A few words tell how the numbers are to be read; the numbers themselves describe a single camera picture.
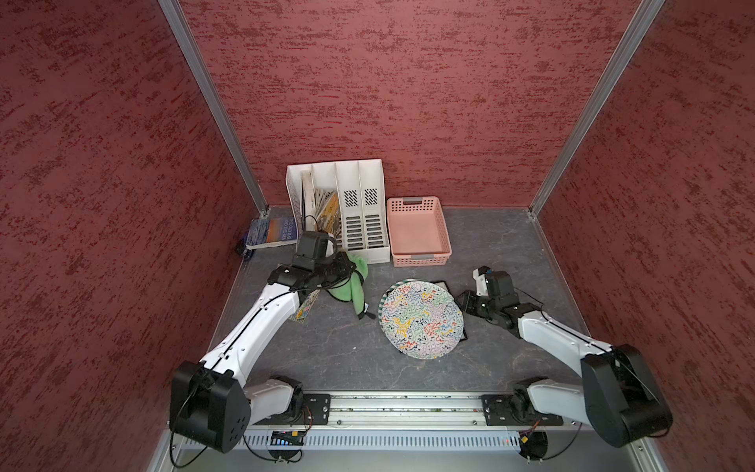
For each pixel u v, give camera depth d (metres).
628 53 0.77
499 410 0.74
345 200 1.12
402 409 0.76
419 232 1.13
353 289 0.81
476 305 0.79
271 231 1.11
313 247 0.61
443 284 0.96
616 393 0.84
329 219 0.97
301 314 0.91
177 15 0.71
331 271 0.68
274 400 0.61
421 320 0.87
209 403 0.39
